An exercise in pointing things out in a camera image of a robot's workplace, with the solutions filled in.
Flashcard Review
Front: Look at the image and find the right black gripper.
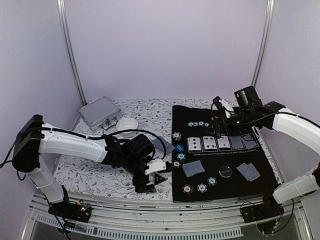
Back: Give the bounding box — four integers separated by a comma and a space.
204, 108, 255, 139

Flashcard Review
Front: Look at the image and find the triangular all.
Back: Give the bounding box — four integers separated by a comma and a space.
153, 174, 168, 185

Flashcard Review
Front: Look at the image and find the green 50 chip row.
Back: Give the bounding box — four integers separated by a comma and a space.
187, 121, 209, 128

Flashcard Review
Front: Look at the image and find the four of clubs card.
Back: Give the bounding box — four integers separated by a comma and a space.
202, 136, 218, 152

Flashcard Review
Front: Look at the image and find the three of spades card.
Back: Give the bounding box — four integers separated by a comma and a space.
187, 137, 203, 153

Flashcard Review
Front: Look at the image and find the community card face down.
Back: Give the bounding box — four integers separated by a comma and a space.
241, 133, 258, 150
229, 136, 245, 150

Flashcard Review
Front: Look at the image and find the red 100 chip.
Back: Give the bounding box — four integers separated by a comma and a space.
172, 161, 181, 169
182, 184, 194, 195

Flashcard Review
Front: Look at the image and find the blue small blind button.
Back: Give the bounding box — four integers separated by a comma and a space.
174, 144, 185, 153

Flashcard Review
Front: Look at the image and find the dealt card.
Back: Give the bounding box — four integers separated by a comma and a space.
151, 137, 175, 154
236, 163, 261, 182

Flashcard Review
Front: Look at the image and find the clear round dealer button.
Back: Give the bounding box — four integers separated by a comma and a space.
219, 165, 233, 178

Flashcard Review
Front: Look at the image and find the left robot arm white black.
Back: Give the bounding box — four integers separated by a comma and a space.
11, 114, 167, 217

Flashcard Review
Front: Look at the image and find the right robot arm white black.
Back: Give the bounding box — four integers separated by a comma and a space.
208, 98, 320, 218

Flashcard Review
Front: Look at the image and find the black poker mat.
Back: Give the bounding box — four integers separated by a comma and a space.
172, 105, 278, 202

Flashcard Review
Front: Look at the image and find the white bowl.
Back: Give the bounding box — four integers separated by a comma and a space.
115, 117, 139, 138

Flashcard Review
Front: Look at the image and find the grey box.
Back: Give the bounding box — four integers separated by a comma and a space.
78, 96, 122, 133

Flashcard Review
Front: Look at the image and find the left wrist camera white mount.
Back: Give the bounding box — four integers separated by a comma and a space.
144, 159, 173, 176

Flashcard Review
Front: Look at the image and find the front aluminium rail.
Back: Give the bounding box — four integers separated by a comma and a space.
21, 192, 313, 240

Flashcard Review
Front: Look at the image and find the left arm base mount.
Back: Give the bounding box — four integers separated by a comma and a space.
48, 192, 92, 223

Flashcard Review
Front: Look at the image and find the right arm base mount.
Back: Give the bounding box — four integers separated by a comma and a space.
239, 194, 285, 223

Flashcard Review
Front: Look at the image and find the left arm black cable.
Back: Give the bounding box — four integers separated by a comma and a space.
0, 127, 168, 168

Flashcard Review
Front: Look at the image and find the right aluminium frame post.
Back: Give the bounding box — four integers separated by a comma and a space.
251, 0, 275, 88

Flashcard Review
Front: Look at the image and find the aluminium frame post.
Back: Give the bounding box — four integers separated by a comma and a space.
56, 0, 87, 106
251, 0, 275, 88

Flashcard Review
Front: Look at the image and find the left aluminium frame post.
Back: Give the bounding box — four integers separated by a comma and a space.
56, 0, 87, 106

